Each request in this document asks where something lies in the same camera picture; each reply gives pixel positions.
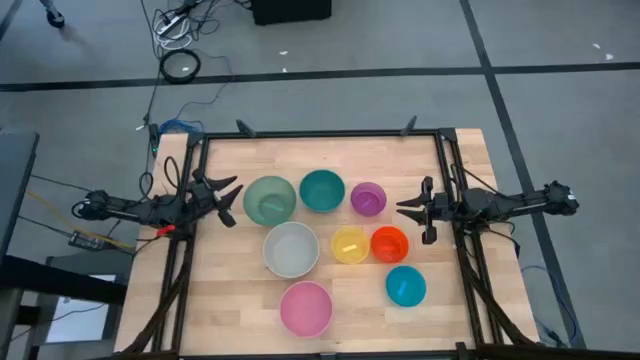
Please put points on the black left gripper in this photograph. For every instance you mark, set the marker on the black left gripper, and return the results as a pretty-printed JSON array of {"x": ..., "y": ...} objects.
[{"x": 202, "y": 195}]

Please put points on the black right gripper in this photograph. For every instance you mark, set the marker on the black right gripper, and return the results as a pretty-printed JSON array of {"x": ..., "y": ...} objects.
[{"x": 442, "y": 209}]

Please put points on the small orange plastic bowl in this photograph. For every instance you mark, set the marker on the small orange plastic bowl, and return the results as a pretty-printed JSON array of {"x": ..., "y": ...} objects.
[{"x": 389, "y": 244}]

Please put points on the small yellow plastic bowl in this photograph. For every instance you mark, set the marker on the small yellow plastic bowl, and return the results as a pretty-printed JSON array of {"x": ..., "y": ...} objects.
[{"x": 350, "y": 245}]

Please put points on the large grey plastic bowl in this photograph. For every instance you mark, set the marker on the large grey plastic bowl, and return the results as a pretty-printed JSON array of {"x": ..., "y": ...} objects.
[{"x": 291, "y": 250}]

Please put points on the medium teal plastic bowl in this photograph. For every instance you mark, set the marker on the medium teal plastic bowl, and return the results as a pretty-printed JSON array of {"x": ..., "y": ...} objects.
[{"x": 322, "y": 191}]

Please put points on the large pink plastic bowl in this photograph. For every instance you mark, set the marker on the large pink plastic bowl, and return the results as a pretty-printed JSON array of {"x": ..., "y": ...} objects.
[{"x": 306, "y": 309}]

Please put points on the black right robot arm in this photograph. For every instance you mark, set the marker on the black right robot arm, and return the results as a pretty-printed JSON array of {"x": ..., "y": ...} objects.
[{"x": 500, "y": 202}]

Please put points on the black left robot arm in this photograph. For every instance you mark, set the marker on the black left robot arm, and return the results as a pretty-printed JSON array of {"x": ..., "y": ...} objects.
[{"x": 130, "y": 206}]

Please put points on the large green plastic bowl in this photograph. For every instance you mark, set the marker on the large green plastic bowl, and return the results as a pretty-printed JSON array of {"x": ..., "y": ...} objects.
[{"x": 270, "y": 201}]

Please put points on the small purple plastic bowl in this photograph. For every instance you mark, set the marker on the small purple plastic bowl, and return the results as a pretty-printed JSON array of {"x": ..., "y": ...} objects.
[{"x": 368, "y": 199}]

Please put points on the red clip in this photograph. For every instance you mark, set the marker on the red clip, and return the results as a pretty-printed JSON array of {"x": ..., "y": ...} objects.
[{"x": 166, "y": 230}]

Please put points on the small blue plastic bowl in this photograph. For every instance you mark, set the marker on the small blue plastic bowl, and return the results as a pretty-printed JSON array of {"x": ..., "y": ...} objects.
[{"x": 406, "y": 286}]

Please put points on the small black electronic device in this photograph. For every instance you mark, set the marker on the small black electronic device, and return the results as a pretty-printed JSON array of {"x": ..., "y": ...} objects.
[{"x": 85, "y": 241}]

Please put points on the white power strip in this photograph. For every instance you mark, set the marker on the white power strip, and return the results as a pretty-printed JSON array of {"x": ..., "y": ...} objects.
[{"x": 170, "y": 24}]

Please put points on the black box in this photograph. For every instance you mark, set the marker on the black box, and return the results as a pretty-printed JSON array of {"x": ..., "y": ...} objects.
[{"x": 291, "y": 11}]

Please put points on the black chair caster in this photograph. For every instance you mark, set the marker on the black chair caster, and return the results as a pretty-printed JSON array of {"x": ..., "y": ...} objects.
[{"x": 54, "y": 19}]

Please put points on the black aluminium table frame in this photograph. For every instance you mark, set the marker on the black aluminium table frame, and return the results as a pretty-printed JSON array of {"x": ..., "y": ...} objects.
[{"x": 325, "y": 134}]

